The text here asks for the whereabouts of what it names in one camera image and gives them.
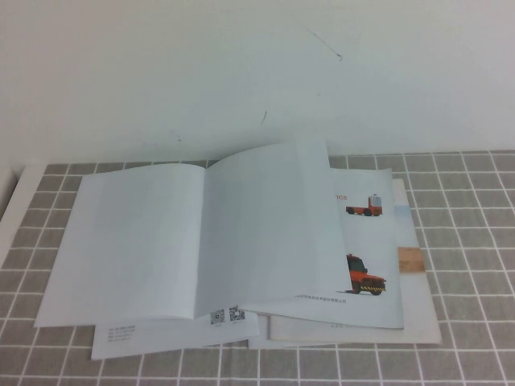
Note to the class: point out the plain white paper sheet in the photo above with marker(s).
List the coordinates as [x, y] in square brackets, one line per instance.
[259, 333]

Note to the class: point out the brochure with orange trucks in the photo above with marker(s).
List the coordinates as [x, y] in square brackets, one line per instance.
[370, 241]

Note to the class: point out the grey checked tablecloth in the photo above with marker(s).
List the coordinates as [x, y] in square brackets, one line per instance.
[462, 321]

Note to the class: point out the cream brochure with wood picture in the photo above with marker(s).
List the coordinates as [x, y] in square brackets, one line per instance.
[418, 313]

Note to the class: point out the white leaflet with QR codes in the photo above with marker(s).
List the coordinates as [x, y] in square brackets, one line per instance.
[161, 333]

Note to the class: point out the white photo book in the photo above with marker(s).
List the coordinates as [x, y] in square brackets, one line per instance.
[161, 241]

